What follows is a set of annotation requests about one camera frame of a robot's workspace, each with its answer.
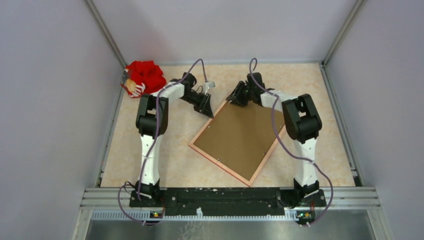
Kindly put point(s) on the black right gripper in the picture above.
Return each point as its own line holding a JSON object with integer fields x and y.
{"x": 236, "y": 97}

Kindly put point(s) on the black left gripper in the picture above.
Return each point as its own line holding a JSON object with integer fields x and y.
{"x": 204, "y": 107}

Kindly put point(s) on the red wooden picture frame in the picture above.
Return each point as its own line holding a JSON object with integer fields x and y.
{"x": 218, "y": 164}

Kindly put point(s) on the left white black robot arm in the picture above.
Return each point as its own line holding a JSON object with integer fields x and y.
{"x": 152, "y": 123}

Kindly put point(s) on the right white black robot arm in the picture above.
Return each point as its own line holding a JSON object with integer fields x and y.
{"x": 302, "y": 124}

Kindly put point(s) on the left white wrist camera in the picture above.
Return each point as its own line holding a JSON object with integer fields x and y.
{"x": 206, "y": 87}

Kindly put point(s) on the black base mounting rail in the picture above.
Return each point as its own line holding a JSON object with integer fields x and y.
{"x": 227, "y": 201}

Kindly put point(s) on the white slotted cable duct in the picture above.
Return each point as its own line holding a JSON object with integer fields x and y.
{"x": 148, "y": 215}

